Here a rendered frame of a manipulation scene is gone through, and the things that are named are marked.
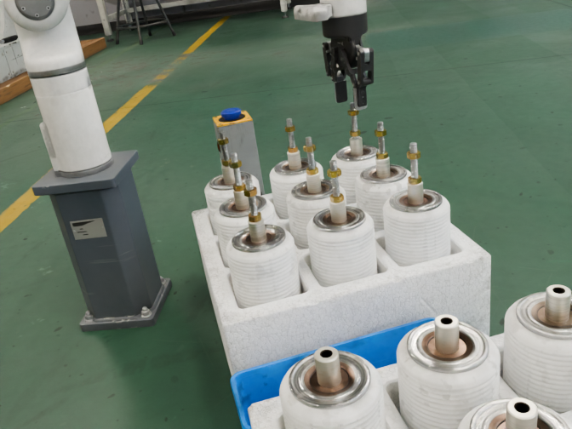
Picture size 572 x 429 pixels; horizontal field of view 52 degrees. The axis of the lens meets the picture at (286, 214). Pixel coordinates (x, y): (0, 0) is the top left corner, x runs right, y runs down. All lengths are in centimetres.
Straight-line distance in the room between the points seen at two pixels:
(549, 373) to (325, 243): 33
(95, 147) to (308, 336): 49
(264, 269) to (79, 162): 42
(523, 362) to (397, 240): 30
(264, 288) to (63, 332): 53
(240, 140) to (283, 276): 42
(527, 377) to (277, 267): 34
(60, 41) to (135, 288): 45
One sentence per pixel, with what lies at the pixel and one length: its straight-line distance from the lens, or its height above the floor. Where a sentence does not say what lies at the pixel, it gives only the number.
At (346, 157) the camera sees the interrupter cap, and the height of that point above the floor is 25.
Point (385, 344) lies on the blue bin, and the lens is 84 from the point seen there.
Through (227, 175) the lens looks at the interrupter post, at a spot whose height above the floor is 27.
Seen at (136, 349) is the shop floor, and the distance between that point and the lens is 110.
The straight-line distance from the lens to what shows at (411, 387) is 58.
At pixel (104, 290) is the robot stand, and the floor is 8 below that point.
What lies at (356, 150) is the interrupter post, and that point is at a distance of 106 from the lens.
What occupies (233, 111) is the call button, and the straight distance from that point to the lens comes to 115.
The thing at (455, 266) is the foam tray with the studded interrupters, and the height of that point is 18.
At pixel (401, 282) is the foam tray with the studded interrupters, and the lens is 82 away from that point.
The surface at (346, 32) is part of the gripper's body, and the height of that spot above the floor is 47.
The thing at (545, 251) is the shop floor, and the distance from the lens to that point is 125.
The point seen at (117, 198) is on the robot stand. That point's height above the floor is 25.
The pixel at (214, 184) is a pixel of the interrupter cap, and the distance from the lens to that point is 102.
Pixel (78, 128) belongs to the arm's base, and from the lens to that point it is 104.
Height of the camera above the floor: 62
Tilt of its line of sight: 25 degrees down
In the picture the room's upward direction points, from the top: 8 degrees counter-clockwise
